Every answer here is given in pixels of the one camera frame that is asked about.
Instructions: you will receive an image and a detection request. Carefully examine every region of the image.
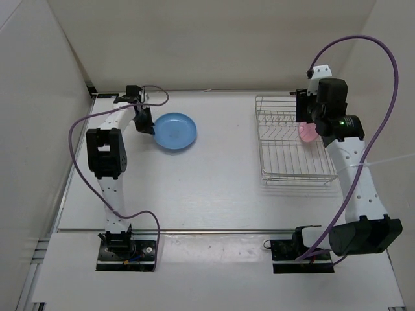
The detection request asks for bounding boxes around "blue plastic plate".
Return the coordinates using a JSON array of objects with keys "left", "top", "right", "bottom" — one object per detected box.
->
[{"left": 153, "top": 113, "right": 197, "bottom": 151}]

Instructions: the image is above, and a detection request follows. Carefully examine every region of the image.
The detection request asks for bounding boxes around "pink plastic plate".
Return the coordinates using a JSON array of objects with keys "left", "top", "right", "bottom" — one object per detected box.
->
[{"left": 298, "top": 122, "right": 319, "bottom": 143}]

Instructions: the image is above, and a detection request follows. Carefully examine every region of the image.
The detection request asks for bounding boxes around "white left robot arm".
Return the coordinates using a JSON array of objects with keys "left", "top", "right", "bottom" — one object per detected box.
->
[{"left": 86, "top": 106, "right": 154, "bottom": 259}]

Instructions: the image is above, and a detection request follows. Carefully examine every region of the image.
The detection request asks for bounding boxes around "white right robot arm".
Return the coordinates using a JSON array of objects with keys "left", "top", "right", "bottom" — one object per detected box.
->
[{"left": 291, "top": 78, "right": 403, "bottom": 260}]

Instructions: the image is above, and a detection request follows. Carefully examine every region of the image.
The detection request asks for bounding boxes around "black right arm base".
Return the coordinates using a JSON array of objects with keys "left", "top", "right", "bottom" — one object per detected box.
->
[{"left": 263, "top": 227, "right": 335, "bottom": 275}]

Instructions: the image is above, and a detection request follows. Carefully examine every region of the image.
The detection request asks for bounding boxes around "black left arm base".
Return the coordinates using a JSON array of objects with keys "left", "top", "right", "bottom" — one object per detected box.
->
[{"left": 95, "top": 233, "right": 157, "bottom": 272}]

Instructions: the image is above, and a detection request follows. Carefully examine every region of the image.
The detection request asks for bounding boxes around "white zip tie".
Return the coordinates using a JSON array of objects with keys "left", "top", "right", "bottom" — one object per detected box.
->
[{"left": 350, "top": 153, "right": 415, "bottom": 167}]

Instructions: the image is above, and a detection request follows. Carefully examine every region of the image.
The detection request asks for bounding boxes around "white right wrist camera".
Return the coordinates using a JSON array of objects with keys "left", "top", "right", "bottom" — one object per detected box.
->
[{"left": 307, "top": 65, "right": 332, "bottom": 96}]

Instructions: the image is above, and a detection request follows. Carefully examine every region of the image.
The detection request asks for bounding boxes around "metal wire dish rack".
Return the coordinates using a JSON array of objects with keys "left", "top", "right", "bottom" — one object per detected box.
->
[{"left": 255, "top": 95, "right": 337, "bottom": 187}]

